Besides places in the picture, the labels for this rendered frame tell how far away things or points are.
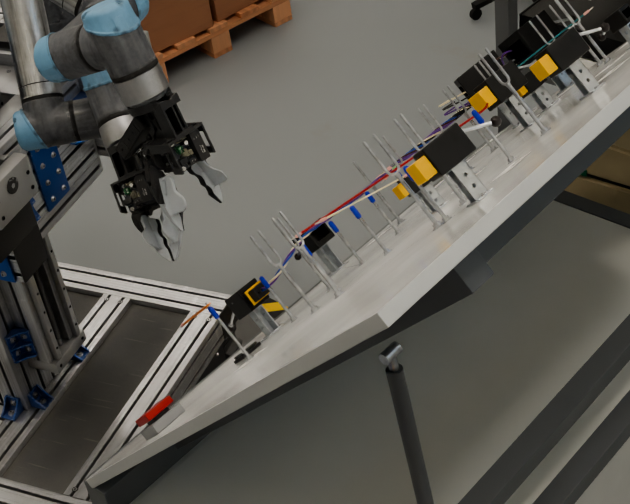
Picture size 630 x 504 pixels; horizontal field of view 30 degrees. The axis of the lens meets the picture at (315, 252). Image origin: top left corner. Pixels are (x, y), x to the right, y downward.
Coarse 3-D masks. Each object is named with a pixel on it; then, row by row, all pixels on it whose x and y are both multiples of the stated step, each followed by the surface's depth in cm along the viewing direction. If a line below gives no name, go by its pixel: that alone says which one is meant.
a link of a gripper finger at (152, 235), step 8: (144, 216) 201; (144, 224) 199; (152, 224) 201; (160, 224) 202; (144, 232) 198; (152, 232) 201; (160, 232) 202; (144, 240) 197; (152, 240) 199; (160, 240) 201; (160, 248) 200; (168, 248) 201; (168, 256) 200
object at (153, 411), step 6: (168, 396) 175; (162, 402) 174; (168, 402) 175; (150, 408) 177; (156, 408) 173; (162, 408) 174; (168, 408) 175; (144, 414) 174; (150, 414) 173; (156, 414) 173; (162, 414) 175; (138, 420) 175; (144, 420) 174; (150, 420) 173; (156, 420) 174
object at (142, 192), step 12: (120, 156) 197; (120, 168) 199; (132, 168) 199; (144, 168) 196; (120, 180) 197; (132, 180) 197; (144, 180) 196; (120, 192) 199; (132, 192) 198; (144, 192) 196; (132, 204) 198; (144, 204) 197; (156, 204) 201
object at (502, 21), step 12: (504, 0) 242; (516, 0) 244; (504, 12) 244; (516, 12) 245; (504, 24) 245; (516, 24) 247; (504, 36) 247; (504, 60) 251; (588, 60) 244; (552, 84) 246; (504, 120) 261
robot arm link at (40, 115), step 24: (0, 0) 211; (24, 0) 209; (24, 24) 209; (24, 48) 209; (24, 72) 209; (24, 96) 210; (48, 96) 209; (24, 120) 209; (48, 120) 209; (72, 120) 209; (24, 144) 210; (48, 144) 211
